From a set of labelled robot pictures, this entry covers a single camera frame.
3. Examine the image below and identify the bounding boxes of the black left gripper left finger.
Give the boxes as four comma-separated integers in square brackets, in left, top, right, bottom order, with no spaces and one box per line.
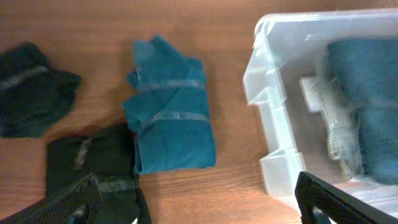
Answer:
[1,174,101,224]

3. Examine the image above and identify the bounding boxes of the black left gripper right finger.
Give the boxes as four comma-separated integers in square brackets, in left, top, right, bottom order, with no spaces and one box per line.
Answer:
[295,172,397,224]

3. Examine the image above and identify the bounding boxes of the large black garment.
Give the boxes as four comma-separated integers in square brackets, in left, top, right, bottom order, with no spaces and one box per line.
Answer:
[45,123,152,224]

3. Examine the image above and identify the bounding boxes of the small black garment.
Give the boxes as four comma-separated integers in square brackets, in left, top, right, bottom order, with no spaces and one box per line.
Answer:
[1,42,81,138]

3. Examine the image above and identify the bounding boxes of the teal blue garment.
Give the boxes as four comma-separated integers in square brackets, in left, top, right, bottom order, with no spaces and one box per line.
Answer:
[123,36,216,174]

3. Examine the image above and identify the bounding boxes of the blue jeans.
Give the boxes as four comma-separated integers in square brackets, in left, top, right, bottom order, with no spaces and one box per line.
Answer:
[326,39,397,185]

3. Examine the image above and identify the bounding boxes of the light grey jeans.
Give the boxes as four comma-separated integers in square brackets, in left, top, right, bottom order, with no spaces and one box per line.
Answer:
[317,77,364,182]

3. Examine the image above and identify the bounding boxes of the clear plastic storage bin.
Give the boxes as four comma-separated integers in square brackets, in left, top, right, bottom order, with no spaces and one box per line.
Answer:
[243,8,397,216]

